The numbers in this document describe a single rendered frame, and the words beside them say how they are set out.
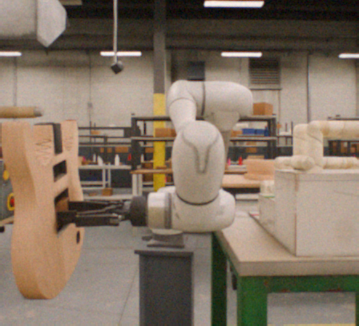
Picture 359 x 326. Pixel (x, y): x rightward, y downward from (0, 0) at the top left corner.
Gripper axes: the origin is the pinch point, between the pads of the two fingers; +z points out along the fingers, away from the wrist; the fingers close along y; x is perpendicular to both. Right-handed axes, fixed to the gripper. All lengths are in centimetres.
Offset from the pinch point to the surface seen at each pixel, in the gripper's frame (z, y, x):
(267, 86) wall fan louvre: -373, 1126, 79
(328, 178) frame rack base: -59, -12, 11
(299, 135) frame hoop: -56, -2, 18
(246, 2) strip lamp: -181, 633, 234
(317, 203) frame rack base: -56, -13, 6
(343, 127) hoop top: -62, -10, 21
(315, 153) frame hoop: -56, -10, 16
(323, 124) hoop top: -58, -9, 22
